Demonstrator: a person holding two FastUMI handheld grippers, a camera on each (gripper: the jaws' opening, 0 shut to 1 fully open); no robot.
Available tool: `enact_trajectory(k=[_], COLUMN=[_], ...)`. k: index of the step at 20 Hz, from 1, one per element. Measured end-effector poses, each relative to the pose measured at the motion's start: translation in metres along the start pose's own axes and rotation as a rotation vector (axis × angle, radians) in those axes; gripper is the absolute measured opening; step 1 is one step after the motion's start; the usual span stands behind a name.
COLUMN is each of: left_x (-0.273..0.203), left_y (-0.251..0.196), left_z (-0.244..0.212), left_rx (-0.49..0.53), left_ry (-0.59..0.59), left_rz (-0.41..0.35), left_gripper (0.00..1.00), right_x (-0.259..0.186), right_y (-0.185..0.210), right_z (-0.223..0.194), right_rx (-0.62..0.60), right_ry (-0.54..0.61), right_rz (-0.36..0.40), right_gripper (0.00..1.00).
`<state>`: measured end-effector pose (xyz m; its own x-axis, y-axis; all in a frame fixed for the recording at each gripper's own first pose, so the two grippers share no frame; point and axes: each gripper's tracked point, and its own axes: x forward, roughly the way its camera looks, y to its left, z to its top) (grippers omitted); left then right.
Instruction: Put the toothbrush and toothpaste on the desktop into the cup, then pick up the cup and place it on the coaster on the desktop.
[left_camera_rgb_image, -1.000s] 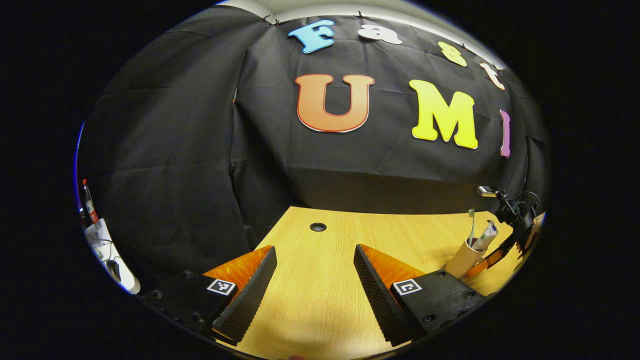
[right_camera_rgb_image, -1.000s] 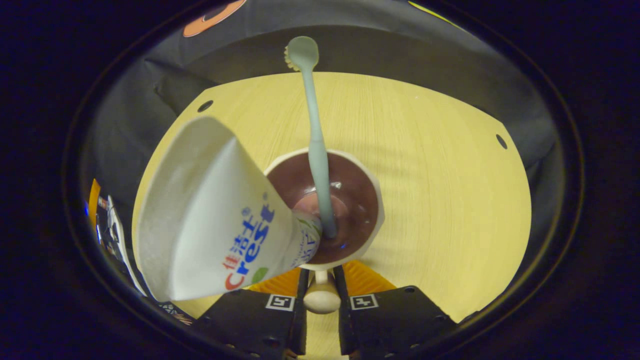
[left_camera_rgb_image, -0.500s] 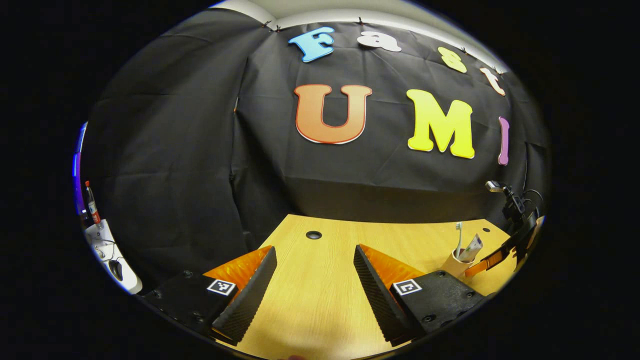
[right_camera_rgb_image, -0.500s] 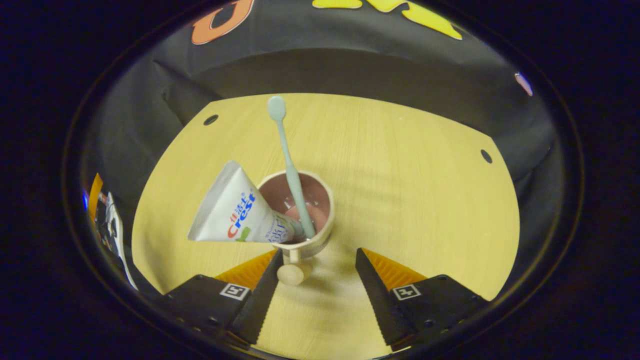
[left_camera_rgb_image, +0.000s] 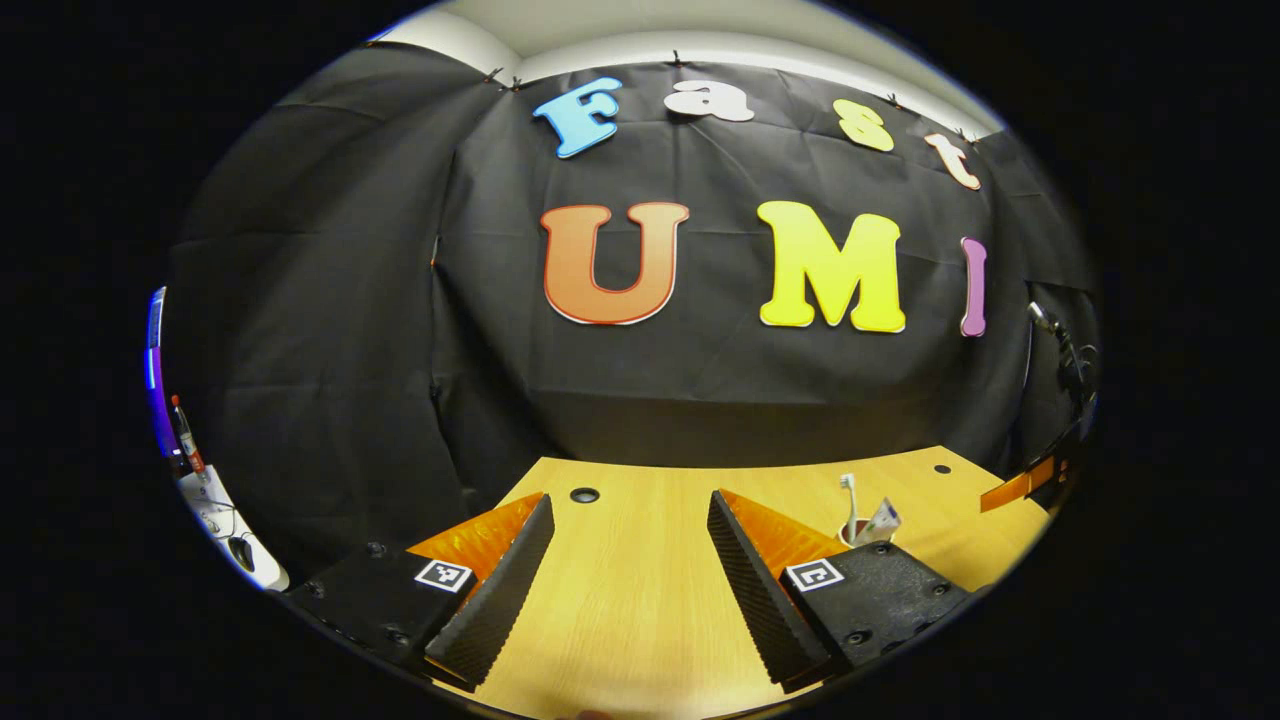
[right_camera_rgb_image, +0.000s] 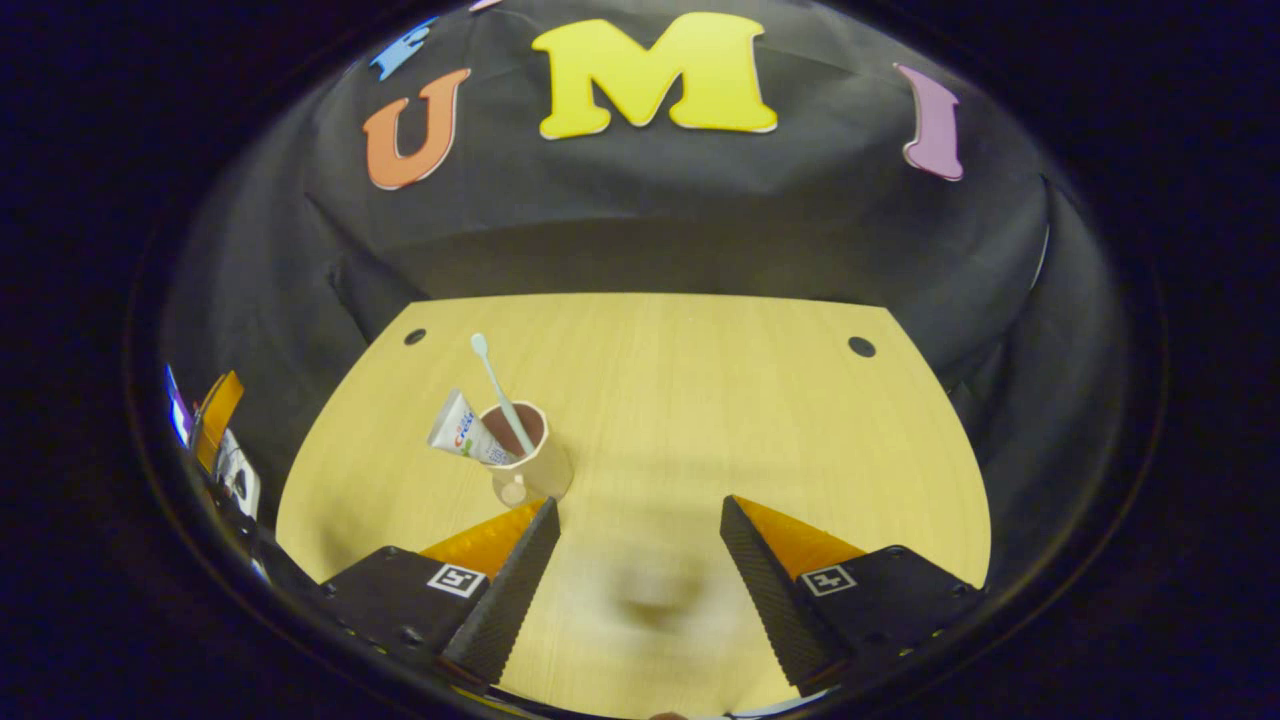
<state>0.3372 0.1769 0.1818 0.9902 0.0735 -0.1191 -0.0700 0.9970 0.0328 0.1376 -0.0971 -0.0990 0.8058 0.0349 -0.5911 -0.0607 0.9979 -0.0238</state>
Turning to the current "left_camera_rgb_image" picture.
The black computer mouse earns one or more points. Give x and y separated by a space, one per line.
241 553

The pale green toothbrush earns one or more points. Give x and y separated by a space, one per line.
849 500

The beige cup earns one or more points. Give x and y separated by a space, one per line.
847 541

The white toothpaste tube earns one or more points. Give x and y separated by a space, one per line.
882 520

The red-capped bottle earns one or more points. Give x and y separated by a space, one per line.
186 435

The computer monitor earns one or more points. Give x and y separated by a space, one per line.
156 370

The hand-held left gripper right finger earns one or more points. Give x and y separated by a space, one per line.
758 600

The white side table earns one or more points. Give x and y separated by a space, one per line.
215 515

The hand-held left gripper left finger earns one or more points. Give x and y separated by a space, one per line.
498 600

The dark metal stand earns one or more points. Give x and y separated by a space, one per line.
1070 360

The wooden desktop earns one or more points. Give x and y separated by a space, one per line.
640 600

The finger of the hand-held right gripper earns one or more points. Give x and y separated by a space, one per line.
1015 490

